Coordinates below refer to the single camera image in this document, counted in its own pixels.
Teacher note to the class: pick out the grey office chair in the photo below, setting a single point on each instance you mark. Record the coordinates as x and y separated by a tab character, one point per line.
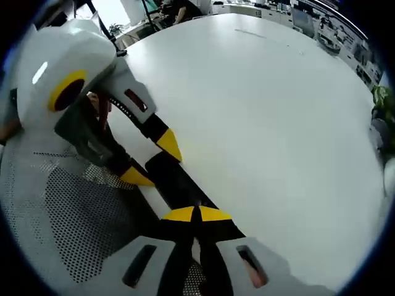
302	20

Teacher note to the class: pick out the white mesh office chair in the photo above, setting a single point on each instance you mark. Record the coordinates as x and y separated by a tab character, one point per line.
77	209

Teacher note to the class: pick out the person's left hand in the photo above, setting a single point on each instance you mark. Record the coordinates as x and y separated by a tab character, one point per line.
102	108

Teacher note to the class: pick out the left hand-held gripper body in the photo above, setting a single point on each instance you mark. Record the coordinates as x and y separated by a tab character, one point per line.
61	55

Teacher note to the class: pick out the green leafy plant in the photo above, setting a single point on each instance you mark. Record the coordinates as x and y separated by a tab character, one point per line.
384	98

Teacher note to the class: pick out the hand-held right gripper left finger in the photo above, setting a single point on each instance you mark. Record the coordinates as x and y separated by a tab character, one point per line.
179	240

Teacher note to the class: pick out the grey plant pot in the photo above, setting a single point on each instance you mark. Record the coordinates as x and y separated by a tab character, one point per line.
378	132

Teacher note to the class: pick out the small potted plant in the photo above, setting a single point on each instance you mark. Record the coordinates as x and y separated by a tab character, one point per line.
116	29

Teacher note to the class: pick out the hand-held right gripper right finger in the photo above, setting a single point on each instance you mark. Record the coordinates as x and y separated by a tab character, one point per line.
222	234

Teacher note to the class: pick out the black tripod stand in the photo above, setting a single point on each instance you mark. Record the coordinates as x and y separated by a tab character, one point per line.
108	31

